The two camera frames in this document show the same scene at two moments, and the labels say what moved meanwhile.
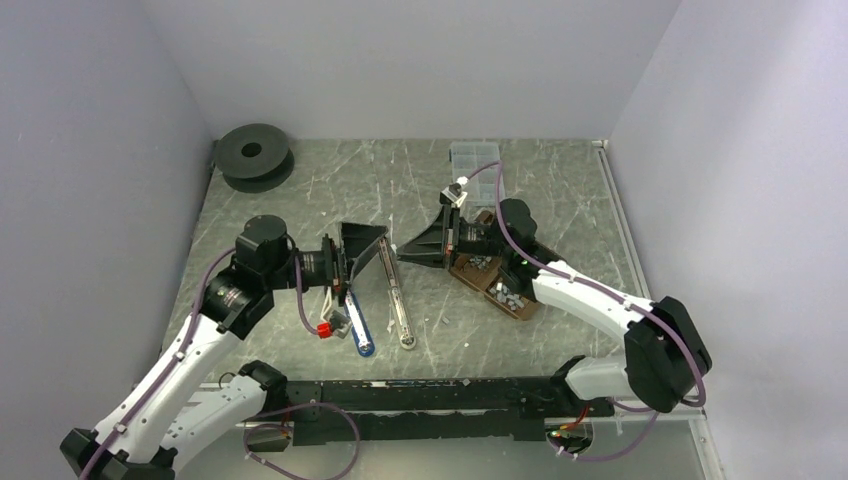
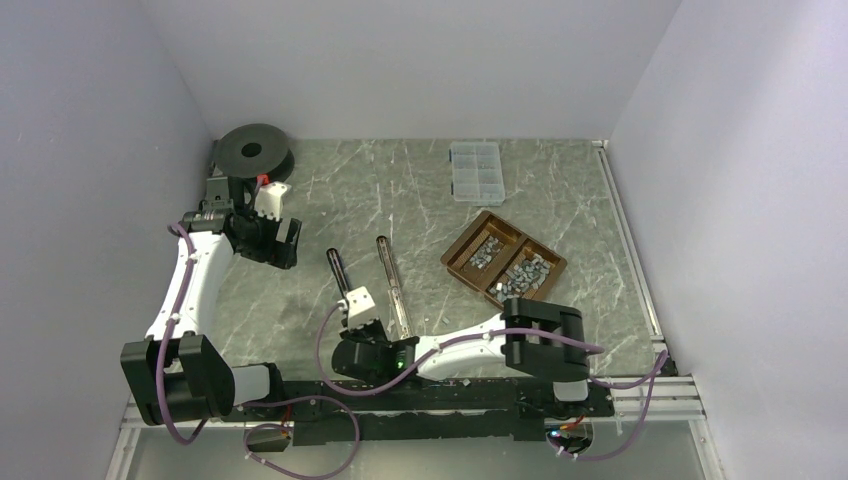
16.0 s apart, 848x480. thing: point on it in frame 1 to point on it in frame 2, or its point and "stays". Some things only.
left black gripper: x=357 y=239 to x=281 y=254
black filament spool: x=253 y=158 stays
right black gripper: x=433 y=247 to x=352 y=335
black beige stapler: x=405 y=326 stays
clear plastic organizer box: x=469 y=156 stays
